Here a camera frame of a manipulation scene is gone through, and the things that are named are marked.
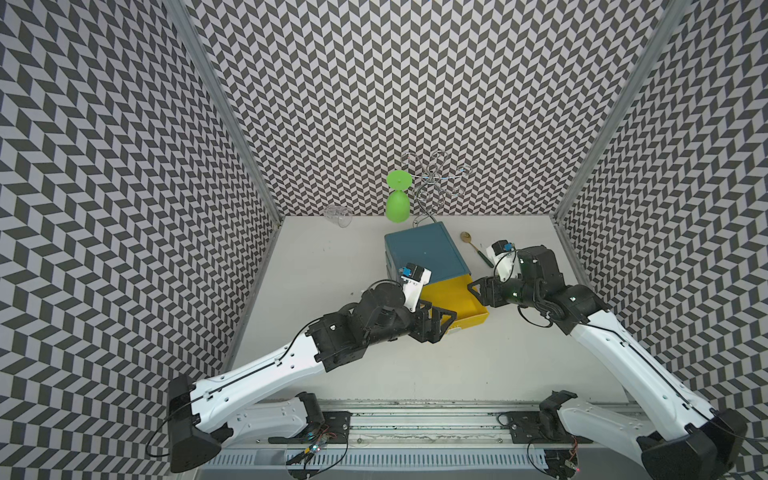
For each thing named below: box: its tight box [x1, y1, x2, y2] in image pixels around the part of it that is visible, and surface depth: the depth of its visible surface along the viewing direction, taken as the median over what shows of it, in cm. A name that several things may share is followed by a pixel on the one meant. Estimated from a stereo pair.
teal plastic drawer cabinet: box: [384, 221, 472, 284], surface depth 85 cm
